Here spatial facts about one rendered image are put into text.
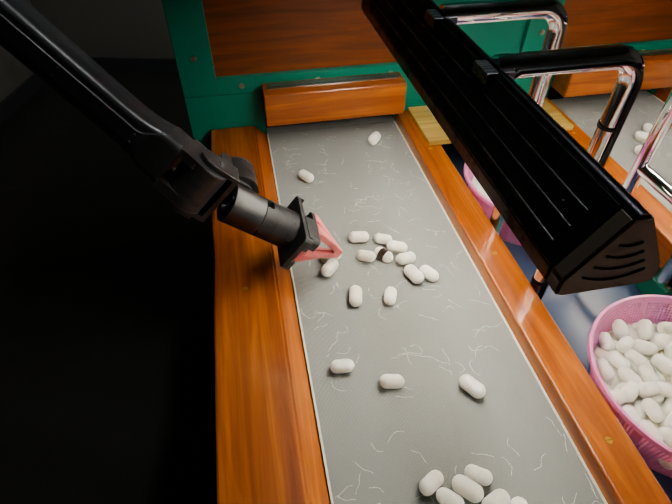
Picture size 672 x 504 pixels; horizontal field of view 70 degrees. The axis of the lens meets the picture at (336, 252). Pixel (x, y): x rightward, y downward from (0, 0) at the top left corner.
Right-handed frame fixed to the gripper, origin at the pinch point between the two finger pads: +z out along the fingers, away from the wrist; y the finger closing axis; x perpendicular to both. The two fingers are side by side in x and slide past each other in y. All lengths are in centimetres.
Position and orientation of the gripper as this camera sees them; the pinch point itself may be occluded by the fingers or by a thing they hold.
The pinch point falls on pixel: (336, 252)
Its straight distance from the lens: 75.9
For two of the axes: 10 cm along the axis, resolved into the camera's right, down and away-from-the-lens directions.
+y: -1.8, -6.9, 7.0
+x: -6.2, 6.4, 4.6
